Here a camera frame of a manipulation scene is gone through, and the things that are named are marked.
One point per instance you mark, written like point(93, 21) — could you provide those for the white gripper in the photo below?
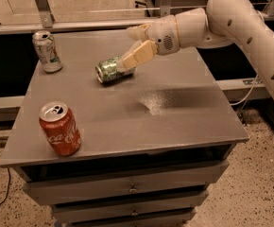
point(162, 35)

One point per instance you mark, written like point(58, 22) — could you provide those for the green soda can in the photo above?
point(107, 71)

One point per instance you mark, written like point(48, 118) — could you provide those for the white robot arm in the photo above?
point(221, 22)

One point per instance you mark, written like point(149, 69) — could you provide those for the white soda can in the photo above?
point(45, 48)

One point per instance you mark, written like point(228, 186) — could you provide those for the red Coca-Cola can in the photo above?
point(60, 128)

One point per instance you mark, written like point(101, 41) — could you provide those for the grey drawer cabinet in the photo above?
point(151, 143)

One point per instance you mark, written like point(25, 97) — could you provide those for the grey metal railing frame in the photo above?
point(26, 16)

